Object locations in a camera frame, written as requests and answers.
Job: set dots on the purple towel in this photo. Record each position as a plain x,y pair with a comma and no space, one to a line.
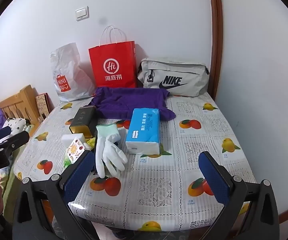
124,100

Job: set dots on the white sponge block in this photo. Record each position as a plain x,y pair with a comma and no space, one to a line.
71,138

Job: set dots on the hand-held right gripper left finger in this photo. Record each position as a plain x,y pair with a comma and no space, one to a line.
80,177

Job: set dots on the blue tissue pack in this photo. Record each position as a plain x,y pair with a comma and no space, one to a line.
142,127

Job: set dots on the black tin box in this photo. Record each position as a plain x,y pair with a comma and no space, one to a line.
84,120

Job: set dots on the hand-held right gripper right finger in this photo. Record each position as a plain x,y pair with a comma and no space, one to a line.
213,177

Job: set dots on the white plastic shopping bag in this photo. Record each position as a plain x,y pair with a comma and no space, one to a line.
69,62

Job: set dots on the white light switch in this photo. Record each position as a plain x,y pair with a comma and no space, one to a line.
82,13

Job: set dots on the red paper bag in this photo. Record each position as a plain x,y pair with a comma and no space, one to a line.
114,55

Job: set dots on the brown framed board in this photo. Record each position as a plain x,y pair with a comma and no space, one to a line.
44,103

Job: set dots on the grey waist bag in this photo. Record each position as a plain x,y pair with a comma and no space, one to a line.
183,67

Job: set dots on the green tissue packet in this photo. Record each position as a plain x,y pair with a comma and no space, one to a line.
67,161

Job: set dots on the brown wooden door frame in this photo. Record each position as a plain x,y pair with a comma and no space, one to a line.
215,30

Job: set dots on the fruit print tablecloth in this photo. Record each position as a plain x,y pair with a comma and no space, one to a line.
158,180

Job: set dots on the fruit print packet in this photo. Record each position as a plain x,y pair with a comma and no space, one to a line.
76,152

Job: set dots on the white spotted pillow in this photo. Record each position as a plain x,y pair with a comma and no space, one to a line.
14,125

